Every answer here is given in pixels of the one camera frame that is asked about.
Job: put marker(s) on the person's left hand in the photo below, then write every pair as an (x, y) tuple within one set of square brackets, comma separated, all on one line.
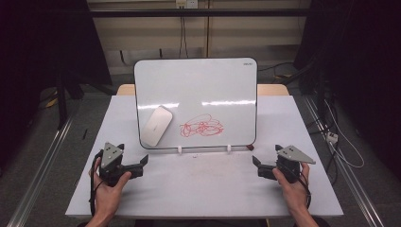
[(107, 197)]

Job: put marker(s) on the black horizontal bar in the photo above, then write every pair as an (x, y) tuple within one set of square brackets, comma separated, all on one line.
[(195, 12)]

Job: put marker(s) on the metal floor rail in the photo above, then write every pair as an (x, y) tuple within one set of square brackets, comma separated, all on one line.
[(41, 170), (350, 176)]

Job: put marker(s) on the thin vertical pipe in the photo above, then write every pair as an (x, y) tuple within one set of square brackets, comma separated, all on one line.
[(207, 28)]

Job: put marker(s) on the white wall socket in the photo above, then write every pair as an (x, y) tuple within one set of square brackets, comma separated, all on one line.
[(186, 3)]

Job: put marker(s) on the small red marker cap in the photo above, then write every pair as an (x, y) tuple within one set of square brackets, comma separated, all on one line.
[(250, 147)]

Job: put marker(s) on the wooden table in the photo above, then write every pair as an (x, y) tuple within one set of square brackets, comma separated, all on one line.
[(272, 90)]

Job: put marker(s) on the small black pen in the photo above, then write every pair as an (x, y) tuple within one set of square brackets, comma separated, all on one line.
[(84, 134)]

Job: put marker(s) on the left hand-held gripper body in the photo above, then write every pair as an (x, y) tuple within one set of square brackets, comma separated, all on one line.
[(111, 156)]

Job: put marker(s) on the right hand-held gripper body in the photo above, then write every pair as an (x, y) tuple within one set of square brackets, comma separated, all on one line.
[(293, 156)]

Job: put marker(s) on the white rounded whiteboard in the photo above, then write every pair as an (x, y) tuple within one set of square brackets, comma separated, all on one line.
[(201, 82)]

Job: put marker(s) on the black curtain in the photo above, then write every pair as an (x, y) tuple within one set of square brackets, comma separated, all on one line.
[(38, 44), (362, 63)]

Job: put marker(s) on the white whiteboard stand clip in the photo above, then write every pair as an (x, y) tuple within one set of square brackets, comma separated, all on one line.
[(229, 149), (179, 150)]

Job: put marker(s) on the silver white whiteboard eraser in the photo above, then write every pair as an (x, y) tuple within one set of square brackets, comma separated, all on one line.
[(156, 126)]

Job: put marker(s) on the black metal stand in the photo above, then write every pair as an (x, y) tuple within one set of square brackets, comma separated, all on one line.
[(61, 101)]

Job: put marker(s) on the person's right hand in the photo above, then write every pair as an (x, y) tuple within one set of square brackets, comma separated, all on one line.
[(296, 194)]

